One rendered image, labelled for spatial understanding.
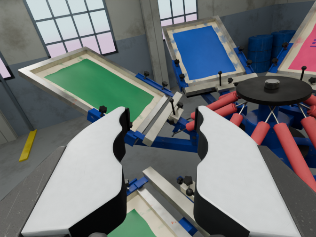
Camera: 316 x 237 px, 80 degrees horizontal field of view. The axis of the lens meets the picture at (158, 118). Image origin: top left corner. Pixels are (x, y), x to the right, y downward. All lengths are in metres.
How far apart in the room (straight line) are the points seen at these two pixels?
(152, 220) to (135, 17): 3.76
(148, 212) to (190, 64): 1.27
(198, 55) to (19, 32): 3.12
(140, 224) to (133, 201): 0.13
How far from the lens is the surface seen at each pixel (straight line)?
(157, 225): 0.91
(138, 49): 4.22
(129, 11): 4.17
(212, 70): 1.75
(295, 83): 1.11
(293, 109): 1.45
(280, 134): 0.93
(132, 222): 0.95
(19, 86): 4.28
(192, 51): 1.89
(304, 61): 1.85
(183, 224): 0.93
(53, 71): 1.43
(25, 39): 4.11
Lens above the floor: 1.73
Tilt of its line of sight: 30 degrees down
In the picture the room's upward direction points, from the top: 11 degrees counter-clockwise
